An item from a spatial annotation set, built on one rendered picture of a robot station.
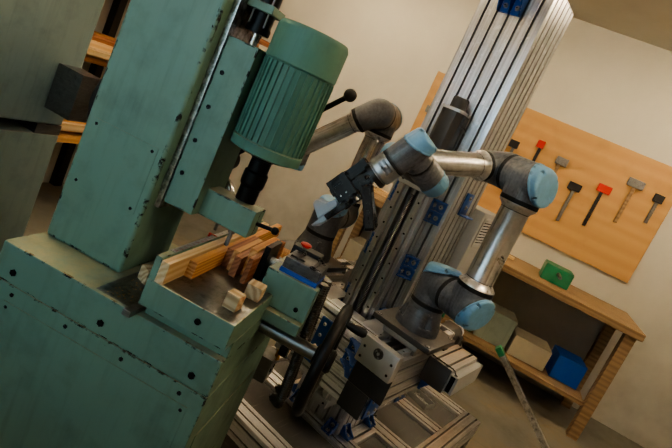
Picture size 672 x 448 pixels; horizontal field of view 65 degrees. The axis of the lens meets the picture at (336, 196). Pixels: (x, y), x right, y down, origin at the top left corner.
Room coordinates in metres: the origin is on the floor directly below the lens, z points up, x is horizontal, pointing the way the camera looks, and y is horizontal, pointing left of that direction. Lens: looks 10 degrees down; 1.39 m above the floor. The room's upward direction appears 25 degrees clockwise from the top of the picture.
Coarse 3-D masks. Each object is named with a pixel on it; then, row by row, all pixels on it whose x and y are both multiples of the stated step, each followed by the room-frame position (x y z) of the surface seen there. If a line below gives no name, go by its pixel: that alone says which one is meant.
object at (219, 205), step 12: (216, 192) 1.22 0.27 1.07; (228, 192) 1.27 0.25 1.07; (204, 204) 1.22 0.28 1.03; (216, 204) 1.22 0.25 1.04; (228, 204) 1.21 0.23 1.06; (240, 204) 1.21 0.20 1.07; (204, 216) 1.22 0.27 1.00; (216, 216) 1.22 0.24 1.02; (228, 216) 1.21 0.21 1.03; (240, 216) 1.21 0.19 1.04; (252, 216) 1.20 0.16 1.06; (228, 228) 1.21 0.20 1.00; (240, 228) 1.21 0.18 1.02; (252, 228) 1.22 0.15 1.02
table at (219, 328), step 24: (144, 288) 1.01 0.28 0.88; (168, 288) 1.00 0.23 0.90; (192, 288) 1.05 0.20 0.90; (216, 288) 1.10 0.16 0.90; (240, 288) 1.16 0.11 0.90; (168, 312) 0.99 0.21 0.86; (192, 312) 0.99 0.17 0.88; (216, 312) 0.99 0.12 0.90; (240, 312) 1.04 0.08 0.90; (264, 312) 1.18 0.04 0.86; (216, 336) 0.98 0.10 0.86
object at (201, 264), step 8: (256, 232) 1.49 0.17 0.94; (264, 232) 1.52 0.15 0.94; (264, 240) 1.54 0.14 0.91; (224, 248) 1.25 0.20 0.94; (200, 256) 1.13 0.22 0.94; (208, 256) 1.15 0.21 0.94; (216, 256) 1.18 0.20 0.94; (192, 264) 1.09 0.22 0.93; (200, 264) 1.10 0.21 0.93; (208, 264) 1.15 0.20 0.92; (216, 264) 1.21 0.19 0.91; (192, 272) 1.09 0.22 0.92; (200, 272) 1.12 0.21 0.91
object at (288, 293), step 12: (276, 264) 1.24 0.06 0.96; (264, 276) 1.21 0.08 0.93; (276, 276) 1.20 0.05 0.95; (288, 276) 1.20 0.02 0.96; (276, 288) 1.20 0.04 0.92; (288, 288) 1.20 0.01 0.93; (300, 288) 1.19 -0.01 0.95; (312, 288) 1.19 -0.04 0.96; (276, 300) 1.20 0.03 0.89; (288, 300) 1.19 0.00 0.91; (300, 300) 1.19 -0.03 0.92; (312, 300) 1.19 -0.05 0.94; (288, 312) 1.19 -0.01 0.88; (300, 312) 1.19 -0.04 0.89
